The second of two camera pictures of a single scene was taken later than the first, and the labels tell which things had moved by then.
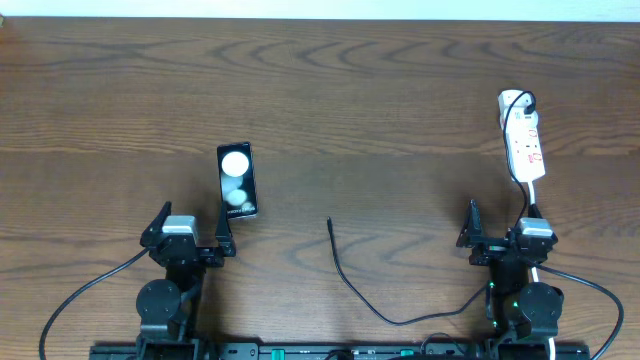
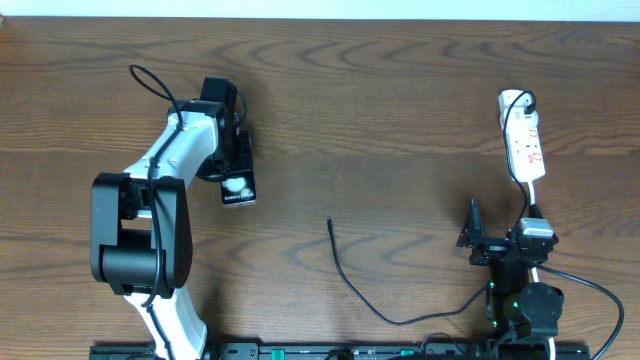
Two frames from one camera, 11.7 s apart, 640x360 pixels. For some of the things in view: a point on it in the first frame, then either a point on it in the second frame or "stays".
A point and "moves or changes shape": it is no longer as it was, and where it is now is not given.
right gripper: [471, 234] stays
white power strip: [525, 146] stays
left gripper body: [209, 260] to [221, 163]
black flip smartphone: [237, 177] moves or changes shape
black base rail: [252, 351] stays
